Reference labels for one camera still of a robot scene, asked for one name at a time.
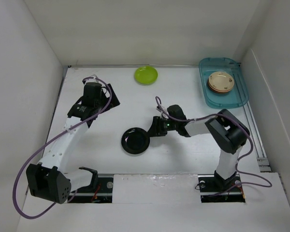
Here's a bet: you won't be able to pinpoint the teal transparent plastic bin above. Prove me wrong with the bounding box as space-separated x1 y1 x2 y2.
199 58 249 109

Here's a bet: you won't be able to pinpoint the cream plate small flowers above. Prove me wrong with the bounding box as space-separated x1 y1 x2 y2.
208 72 235 91

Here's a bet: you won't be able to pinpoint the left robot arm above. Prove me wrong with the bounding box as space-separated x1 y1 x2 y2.
26 82 120 204

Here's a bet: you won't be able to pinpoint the black plate lower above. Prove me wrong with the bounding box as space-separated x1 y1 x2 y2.
121 127 150 155

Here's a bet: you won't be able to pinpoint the metal rail right side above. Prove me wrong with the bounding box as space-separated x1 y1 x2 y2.
243 102 272 173

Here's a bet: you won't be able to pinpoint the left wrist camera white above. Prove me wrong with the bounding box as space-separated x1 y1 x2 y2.
87 74 99 83

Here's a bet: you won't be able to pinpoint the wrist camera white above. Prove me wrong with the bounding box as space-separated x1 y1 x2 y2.
157 104 168 115
87 74 99 83

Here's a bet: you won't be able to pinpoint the metal rail front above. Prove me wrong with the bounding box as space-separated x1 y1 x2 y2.
68 174 246 204

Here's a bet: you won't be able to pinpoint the purple cable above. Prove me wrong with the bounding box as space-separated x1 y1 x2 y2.
12 76 111 220
155 96 273 198

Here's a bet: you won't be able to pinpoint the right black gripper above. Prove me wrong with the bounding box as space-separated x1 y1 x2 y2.
145 116 178 137

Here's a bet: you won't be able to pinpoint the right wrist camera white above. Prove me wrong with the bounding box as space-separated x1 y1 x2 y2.
157 104 168 115

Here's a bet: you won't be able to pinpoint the cream plate black patch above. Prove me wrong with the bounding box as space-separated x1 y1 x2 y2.
207 85 232 94

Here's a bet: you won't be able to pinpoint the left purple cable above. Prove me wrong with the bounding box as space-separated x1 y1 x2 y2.
12 76 111 220

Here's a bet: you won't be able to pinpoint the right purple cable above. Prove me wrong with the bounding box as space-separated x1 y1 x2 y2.
155 96 273 198

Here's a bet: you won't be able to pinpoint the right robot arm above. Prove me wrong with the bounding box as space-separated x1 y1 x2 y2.
147 105 250 190

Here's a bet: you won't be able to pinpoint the green plate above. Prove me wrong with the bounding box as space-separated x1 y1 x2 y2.
134 66 158 85

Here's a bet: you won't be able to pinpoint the metal rail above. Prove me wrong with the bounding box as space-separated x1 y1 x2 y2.
243 102 272 173
68 174 246 204

